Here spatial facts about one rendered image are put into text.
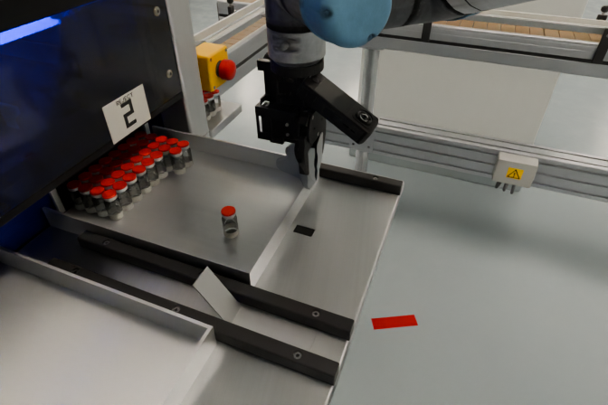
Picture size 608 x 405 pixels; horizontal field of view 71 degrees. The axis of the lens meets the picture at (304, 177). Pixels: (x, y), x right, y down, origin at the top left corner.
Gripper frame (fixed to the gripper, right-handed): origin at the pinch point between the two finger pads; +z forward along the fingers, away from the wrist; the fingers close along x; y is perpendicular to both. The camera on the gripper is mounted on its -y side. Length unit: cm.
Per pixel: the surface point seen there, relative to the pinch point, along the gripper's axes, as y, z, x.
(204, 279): 4.2, -1.8, 24.1
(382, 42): 8, 5, -82
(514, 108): -41, 49, -143
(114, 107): 26.6, -13.1, 9.4
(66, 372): 14.2, 3.0, 37.1
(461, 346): -36, 92, -45
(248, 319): -0.9, 3.4, 24.0
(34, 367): 17.8, 2.9, 38.0
